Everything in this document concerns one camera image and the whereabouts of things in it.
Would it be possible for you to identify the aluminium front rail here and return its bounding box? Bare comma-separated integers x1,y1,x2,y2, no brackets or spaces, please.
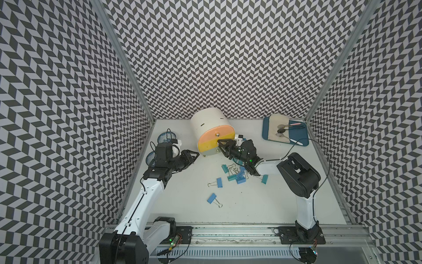
176,223,375,248

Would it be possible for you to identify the green binder clip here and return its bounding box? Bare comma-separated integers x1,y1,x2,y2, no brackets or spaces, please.
222,164,237,174
227,170,238,181
261,174,269,184

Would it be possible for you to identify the teal blue tray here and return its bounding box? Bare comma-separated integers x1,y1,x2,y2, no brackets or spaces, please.
262,117,310,146

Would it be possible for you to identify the pink handled spoon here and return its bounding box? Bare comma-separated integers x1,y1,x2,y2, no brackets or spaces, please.
277,122,303,130

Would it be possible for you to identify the green binder clip centre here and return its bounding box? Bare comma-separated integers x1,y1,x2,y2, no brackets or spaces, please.
227,170,238,181

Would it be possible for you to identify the green binder clip far right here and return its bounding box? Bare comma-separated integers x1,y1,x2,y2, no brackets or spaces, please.
261,174,269,184

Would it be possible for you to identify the orange pink top drawer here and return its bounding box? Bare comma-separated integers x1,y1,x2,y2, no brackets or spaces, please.
199,125,235,140

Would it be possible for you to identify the green binder clip left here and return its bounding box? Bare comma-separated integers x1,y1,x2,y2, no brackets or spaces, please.
222,164,237,174

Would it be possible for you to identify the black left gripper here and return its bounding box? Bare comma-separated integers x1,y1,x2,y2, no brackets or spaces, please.
167,148,199,172

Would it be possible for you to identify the white handled spoon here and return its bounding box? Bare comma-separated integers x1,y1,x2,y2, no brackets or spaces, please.
276,133,304,146

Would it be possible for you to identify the blue floral bowl far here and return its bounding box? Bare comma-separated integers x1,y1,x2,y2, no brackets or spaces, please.
157,131,178,144

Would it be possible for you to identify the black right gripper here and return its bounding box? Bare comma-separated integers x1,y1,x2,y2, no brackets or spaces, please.
216,139,248,163

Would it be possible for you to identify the aluminium corner post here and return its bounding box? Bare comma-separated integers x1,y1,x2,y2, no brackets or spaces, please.
90,0,156,124
304,0,381,122

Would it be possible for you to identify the aluminium corner post right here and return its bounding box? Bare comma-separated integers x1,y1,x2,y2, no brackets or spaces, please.
304,0,381,122

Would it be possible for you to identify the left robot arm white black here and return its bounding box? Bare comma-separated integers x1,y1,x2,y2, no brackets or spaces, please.
98,140,200,264

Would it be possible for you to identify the blue floral bowl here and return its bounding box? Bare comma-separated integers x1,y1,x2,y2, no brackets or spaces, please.
157,131,178,144
145,151,156,167

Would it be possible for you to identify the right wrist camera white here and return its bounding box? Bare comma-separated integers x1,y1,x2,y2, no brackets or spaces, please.
235,134,246,144

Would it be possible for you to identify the yellow drawer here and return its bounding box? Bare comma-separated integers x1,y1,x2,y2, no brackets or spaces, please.
197,134,234,156

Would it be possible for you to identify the cream round drawer cabinet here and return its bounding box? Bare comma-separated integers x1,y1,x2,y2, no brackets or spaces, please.
190,107,235,156

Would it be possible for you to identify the blue binder clip pile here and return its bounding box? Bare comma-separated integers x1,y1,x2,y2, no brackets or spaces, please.
236,167,246,179

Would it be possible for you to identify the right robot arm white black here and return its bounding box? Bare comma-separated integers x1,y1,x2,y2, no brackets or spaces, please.
217,139,321,243

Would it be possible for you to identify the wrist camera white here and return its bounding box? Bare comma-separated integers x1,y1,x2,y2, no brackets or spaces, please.
235,134,246,144
170,139,182,152

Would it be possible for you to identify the teal handled spoon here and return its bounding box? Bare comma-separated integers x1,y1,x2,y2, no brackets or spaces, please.
277,126,305,133

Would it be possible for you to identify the blue floral bowl near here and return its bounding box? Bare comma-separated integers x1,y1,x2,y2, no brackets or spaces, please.
145,151,156,167

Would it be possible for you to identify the aluminium corner post left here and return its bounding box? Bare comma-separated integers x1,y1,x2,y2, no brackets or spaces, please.
90,0,156,124

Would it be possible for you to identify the beige folded cloth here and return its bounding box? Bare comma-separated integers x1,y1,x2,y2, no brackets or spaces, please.
268,114,290,144

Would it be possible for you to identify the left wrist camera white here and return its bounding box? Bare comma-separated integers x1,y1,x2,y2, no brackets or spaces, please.
170,139,182,152

